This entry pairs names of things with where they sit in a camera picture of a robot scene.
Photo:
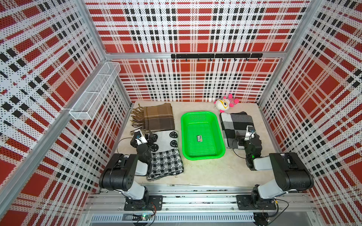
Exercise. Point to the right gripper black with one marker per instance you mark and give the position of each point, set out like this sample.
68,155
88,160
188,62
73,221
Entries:
242,140

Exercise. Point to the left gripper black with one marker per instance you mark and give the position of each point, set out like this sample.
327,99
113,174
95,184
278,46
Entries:
150,141

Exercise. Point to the brown plaid fringed scarf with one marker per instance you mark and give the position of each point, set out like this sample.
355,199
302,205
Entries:
153,118

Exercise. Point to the black white smiley scarf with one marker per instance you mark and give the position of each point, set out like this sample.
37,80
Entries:
166,158

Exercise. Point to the grey black checked scarf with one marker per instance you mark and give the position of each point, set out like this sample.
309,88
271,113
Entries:
234,126

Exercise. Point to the green plastic basket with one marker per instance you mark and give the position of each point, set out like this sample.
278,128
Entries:
205,124

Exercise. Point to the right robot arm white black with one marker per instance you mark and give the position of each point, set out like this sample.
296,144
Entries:
290,174

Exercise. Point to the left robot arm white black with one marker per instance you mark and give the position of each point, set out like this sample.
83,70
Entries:
121,169

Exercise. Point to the basket label sticker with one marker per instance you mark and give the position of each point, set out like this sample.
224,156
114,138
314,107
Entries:
199,138

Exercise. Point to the pink white plush toy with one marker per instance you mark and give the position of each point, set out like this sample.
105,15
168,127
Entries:
225,103

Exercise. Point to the green circuit board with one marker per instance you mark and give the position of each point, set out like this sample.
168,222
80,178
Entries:
142,217

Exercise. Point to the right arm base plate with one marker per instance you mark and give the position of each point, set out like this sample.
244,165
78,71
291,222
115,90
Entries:
248,202

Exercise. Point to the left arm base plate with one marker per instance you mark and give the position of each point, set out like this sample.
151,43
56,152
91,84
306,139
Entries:
153,202

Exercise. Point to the white wire mesh shelf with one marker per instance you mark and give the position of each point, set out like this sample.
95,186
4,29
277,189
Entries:
93,96

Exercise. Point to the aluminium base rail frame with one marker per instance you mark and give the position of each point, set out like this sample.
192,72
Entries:
200,206

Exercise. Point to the black hook rail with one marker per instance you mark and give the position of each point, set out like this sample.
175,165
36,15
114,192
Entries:
218,56

